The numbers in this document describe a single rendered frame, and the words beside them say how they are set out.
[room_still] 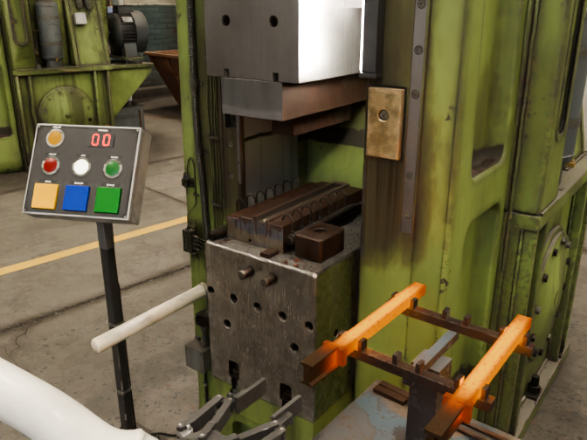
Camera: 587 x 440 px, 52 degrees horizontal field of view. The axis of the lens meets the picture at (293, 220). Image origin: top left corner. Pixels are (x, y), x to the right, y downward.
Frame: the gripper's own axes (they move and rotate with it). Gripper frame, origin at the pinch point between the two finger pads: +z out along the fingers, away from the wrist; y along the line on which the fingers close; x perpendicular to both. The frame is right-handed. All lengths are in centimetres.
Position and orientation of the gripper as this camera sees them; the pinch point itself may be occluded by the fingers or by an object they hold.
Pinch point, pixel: (271, 402)
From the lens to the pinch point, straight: 102.0
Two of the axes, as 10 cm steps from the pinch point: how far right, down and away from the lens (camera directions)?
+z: 6.2, -2.7, 7.4
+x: 0.0, -9.4, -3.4
